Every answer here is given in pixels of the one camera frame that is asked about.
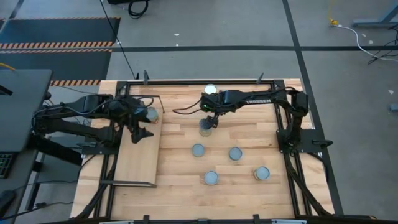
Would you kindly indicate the white aluminium bar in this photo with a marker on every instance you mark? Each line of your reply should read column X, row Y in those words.
column 289, row 222
column 116, row 222

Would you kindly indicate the black aluminium table frame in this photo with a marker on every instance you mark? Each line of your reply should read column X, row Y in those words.
column 186, row 82

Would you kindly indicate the yellow plug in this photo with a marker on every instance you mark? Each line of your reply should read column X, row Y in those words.
column 334, row 21

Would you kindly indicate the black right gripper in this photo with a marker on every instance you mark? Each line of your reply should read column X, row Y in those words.
column 213, row 104

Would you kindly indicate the light wooden board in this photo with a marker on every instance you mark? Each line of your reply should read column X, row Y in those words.
column 140, row 168

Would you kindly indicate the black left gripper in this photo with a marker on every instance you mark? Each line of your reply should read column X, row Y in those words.
column 129, row 112

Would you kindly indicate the olive green tall can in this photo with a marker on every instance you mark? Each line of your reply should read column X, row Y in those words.
column 210, row 88

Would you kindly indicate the short tan-label can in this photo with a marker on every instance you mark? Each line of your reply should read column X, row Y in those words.
column 262, row 173

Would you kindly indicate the short mushroom label can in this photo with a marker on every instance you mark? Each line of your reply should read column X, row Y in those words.
column 198, row 150

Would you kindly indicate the green oranges tall can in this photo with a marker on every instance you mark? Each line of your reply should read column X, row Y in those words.
column 205, row 132

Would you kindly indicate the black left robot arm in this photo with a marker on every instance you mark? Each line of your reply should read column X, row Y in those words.
column 77, row 107

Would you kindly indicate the dark grey desk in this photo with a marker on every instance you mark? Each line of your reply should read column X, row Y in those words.
column 21, row 105

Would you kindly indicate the black keyboard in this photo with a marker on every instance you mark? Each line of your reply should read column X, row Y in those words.
column 5, row 165

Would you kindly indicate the short grey-lid can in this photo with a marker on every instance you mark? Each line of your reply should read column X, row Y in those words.
column 211, row 178

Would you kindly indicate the black box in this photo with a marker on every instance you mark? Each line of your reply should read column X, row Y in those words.
column 118, row 1

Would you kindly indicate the black mat hazard stripe edge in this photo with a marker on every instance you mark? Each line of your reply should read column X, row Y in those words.
column 62, row 31
column 74, row 65

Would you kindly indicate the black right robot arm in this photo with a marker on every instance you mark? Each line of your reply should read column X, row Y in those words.
column 258, row 101

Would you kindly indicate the blue-grey table leg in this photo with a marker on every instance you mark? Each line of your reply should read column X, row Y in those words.
column 373, row 23

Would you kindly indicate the short teal can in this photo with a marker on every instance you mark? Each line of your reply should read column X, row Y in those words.
column 235, row 153

